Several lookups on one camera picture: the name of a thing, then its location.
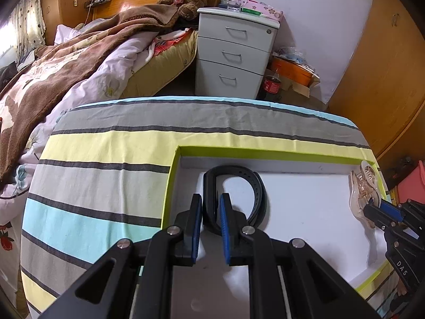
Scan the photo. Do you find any cardboard box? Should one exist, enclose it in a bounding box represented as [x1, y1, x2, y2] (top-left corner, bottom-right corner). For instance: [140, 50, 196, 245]
[282, 73, 321, 99]

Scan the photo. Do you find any dotted curtain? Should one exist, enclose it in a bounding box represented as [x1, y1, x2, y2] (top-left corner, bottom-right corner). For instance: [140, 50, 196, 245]
[13, 0, 47, 64]

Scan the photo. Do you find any red patterned pillow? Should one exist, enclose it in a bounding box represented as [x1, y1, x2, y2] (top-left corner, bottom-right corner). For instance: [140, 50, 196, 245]
[146, 28, 194, 58]

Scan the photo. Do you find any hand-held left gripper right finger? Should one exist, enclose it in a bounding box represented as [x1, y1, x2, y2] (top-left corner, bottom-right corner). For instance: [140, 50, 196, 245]
[219, 193, 382, 319]

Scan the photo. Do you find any striped cloth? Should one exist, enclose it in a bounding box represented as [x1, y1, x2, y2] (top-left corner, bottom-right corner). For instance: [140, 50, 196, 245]
[20, 96, 404, 319]

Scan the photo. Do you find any white nightstand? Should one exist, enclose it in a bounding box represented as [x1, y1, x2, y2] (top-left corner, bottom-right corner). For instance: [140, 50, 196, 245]
[194, 7, 282, 101]

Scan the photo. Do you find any white nightstand drawer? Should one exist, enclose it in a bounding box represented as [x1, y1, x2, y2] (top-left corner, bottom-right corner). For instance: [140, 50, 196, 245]
[195, 59, 266, 100]
[197, 36, 271, 71]
[198, 14, 278, 53]

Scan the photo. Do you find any clear plastic bag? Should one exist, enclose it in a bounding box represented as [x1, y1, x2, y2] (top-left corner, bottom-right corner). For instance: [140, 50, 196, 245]
[273, 47, 314, 72]

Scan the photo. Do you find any black silicone wristband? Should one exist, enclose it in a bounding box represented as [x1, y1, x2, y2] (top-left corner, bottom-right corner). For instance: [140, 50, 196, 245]
[202, 166, 267, 236]

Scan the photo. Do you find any brown fleece blanket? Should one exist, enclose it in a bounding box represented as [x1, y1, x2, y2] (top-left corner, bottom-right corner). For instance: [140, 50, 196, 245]
[0, 5, 181, 187]

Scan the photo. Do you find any white floral quilt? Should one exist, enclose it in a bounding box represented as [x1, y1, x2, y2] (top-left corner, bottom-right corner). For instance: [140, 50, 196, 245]
[0, 23, 160, 319]

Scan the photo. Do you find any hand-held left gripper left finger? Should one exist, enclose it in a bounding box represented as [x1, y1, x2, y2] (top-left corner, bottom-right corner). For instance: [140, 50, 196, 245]
[38, 193, 203, 319]

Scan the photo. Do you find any large wooden wardrobe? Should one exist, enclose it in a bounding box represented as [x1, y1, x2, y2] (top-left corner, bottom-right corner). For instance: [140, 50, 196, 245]
[327, 0, 425, 168]

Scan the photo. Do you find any yellow mattress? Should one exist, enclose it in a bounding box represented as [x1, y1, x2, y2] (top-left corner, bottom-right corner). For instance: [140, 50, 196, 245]
[123, 35, 199, 99]

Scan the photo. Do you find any pink floral box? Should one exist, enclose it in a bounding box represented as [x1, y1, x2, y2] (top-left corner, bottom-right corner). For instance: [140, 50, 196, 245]
[244, 1, 284, 19]

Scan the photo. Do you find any clear amber hair claw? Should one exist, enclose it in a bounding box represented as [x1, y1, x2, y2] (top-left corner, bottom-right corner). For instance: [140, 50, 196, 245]
[348, 160, 389, 231]

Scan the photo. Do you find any green-rimmed white tray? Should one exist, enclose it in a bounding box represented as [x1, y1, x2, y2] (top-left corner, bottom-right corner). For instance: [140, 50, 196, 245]
[160, 144, 392, 319]

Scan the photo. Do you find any pink stool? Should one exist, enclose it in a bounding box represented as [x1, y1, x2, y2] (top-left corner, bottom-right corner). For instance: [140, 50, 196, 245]
[397, 159, 425, 207]

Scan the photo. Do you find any tall wooden cabinet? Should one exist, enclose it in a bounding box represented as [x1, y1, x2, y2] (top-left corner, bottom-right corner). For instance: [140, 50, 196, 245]
[40, 0, 102, 45]

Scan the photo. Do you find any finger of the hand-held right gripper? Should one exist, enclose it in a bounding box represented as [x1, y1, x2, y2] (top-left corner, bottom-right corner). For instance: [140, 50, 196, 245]
[363, 204, 408, 231]
[379, 199, 414, 223]

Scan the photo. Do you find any orange box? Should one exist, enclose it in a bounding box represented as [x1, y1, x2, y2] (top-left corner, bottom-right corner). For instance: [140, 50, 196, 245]
[270, 56, 316, 87]

